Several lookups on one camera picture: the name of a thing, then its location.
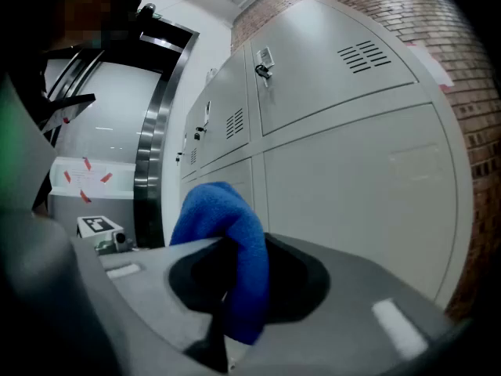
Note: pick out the person's head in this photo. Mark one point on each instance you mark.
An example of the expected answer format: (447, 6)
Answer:
(86, 14)

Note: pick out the grey metal locker cabinet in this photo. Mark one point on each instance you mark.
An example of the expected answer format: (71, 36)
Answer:
(313, 73)
(332, 121)

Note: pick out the grey metal locker door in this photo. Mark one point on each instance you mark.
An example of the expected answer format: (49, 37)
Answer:
(352, 202)

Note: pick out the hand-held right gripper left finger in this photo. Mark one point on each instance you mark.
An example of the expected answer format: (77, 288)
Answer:
(148, 272)

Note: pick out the white paper notice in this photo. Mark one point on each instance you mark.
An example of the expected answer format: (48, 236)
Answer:
(88, 180)

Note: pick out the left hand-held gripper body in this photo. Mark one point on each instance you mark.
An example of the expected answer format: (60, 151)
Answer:
(99, 225)

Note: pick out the white wall sign red edge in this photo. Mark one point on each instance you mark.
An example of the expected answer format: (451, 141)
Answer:
(430, 65)

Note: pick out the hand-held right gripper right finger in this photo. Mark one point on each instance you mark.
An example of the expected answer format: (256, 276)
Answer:
(352, 327)

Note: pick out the metal locker latch with key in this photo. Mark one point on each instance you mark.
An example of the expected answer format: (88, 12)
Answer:
(178, 157)
(199, 129)
(264, 69)

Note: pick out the blue cloth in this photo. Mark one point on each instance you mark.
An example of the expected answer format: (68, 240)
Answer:
(235, 218)

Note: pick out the red tape piece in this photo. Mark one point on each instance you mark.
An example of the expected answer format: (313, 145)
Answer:
(87, 163)
(67, 176)
(106, 177)
(85, 197)

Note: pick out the white panel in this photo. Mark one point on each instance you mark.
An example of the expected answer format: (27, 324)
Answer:
(117, 188)

